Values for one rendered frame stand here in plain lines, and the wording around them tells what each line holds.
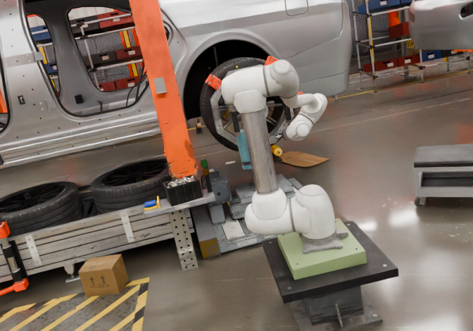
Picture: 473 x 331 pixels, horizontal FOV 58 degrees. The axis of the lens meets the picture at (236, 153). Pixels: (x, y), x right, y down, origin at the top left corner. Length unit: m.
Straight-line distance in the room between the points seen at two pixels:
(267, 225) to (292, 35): 1.76
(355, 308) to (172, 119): 1.47
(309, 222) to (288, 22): 1.79
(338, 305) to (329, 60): 1.94
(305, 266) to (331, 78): 1.87
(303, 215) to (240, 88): 0.62
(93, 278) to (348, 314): 1.49
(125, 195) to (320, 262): 1.54
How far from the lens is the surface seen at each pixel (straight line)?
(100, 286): 2.79
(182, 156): 2.69
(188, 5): 3.16
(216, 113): 2.86
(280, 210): 1.90
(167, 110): 2.63
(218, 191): 2.94
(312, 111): 2.28
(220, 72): 2.88
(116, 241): 2.97
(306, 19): 3.33
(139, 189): 2.94
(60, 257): 3.06
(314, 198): 1.88
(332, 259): 1.92
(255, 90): 1.77
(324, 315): 2.11
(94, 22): 6.77
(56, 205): 3.14
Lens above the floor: 1.35
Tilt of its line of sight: 16 degrees down
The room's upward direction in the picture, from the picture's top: 11 degrees counter-clockwise
